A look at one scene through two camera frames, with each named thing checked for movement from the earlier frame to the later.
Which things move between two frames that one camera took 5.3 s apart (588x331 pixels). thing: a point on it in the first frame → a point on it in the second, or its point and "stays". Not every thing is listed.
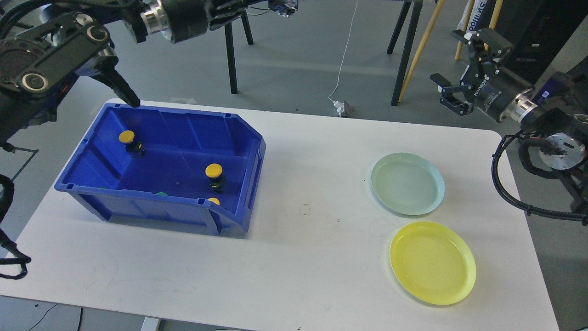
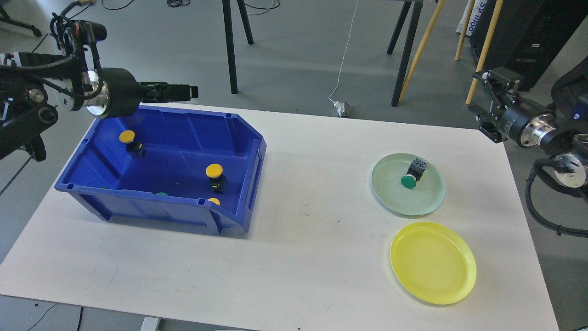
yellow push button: x=132 y=146 stays
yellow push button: x=217 y=181 stays
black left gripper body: x=184 y=19 → x=121 y=94
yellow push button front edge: x=214 y=200 stays
